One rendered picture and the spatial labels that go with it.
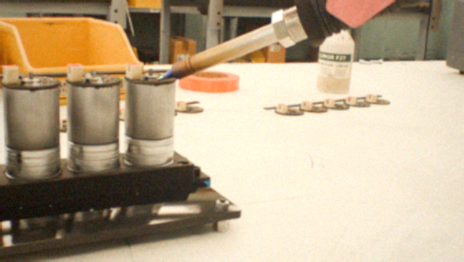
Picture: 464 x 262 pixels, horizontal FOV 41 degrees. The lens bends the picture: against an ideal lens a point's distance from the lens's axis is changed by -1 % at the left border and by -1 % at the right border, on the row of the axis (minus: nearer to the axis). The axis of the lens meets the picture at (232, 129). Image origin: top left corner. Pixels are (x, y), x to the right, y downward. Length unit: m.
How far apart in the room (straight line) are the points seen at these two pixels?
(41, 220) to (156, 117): 0.07
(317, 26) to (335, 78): 0.37
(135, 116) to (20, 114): 0.05
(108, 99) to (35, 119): 0.03
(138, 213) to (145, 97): 0.06
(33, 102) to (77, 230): 0.06
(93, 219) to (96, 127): 0.04
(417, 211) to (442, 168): 0.09
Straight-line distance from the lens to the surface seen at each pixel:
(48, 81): 0.29
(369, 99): 0.60
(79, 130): 0.29
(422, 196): 0.36
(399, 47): 6.27
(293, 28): 0.26
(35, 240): 0.25
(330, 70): 0.63
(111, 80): 0.29
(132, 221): 0.26
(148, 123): 0.29
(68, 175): 0.29
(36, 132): 0.28
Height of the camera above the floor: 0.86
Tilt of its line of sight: 14 degrees down
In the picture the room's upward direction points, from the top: 3 degrees clockwise
